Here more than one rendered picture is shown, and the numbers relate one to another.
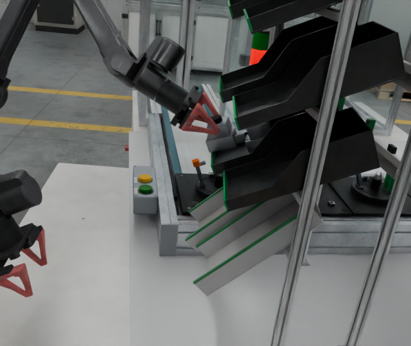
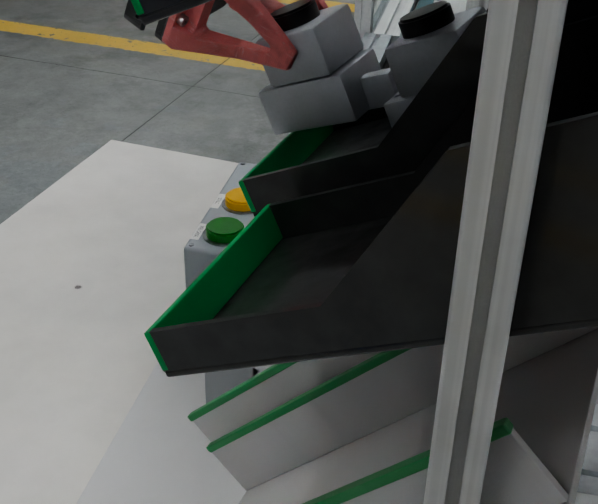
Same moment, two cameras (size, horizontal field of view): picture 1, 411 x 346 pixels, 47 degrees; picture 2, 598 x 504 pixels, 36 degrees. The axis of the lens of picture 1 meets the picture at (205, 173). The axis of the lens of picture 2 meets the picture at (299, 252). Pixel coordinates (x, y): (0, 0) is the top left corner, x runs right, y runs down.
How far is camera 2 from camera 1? 0.55 m
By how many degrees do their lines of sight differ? 21
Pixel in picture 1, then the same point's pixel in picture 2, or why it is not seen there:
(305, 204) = (440, 420)
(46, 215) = not seen: outside the picture
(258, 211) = (398, 373)
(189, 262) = not seen: hidden behind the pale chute
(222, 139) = (308, 86)
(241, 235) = (347, 442)
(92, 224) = (89, 307)
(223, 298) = not seen: outside the picture
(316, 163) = (480, 224)
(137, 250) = (157, 402)
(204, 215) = not seen: hidden behind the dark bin
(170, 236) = (231, 380)
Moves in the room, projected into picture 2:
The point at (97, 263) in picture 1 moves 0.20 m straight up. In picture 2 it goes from (33, 420) to (1, 236)
